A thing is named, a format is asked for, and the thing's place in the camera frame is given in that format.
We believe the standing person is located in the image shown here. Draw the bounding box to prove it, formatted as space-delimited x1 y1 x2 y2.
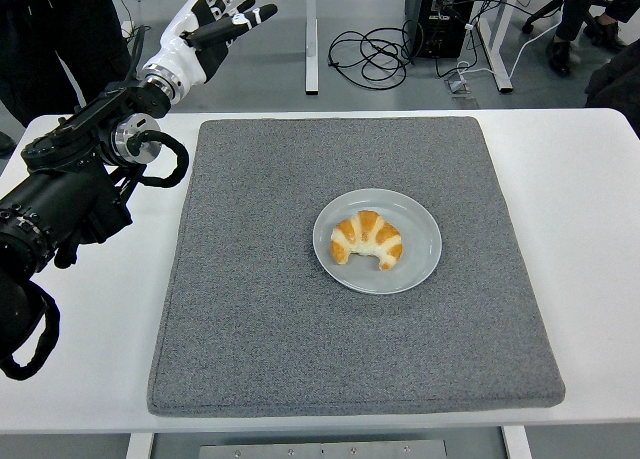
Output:
0 0 135 158

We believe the grey metal plate with screws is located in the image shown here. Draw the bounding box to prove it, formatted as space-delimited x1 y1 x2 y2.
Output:
198 439 449 459

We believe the black computer tower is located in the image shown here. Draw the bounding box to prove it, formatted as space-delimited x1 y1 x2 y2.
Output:
404 0 482 61

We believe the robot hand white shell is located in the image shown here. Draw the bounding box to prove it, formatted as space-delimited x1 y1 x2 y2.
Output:
144 0 279 88

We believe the croissant bread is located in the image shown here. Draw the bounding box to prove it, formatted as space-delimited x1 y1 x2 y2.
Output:
329 210 404 272

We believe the white floor cable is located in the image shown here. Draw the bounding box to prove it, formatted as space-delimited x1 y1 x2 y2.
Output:
455 13 569 80

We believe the white desk leg straight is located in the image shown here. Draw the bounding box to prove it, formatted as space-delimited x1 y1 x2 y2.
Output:
304 0 320 97

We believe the black office chair base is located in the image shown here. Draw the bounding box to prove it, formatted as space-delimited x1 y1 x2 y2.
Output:
519 0 571 34

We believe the pale grey round plate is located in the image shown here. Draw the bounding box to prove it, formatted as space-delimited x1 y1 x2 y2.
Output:
312 187 444 296

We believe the black coiled floor cable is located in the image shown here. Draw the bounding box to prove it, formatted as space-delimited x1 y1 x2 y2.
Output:
328 19 426 89

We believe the white desk leg with foot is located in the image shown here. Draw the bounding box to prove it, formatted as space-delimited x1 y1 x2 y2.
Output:
477 0 515 95

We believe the grey fabric mat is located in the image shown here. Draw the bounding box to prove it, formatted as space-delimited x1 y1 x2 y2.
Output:
147 117 568 419

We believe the black bag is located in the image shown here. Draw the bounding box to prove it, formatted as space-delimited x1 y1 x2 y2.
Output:
583 41 640 111

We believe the small grey floor box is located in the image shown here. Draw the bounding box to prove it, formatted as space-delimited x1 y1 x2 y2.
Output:
443 73 479 100

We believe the white table leg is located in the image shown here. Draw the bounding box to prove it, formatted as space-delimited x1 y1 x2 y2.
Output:
124 431 155 459
501 426 532 459

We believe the seated person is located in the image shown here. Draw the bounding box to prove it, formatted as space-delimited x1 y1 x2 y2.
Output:
545 0 640 78

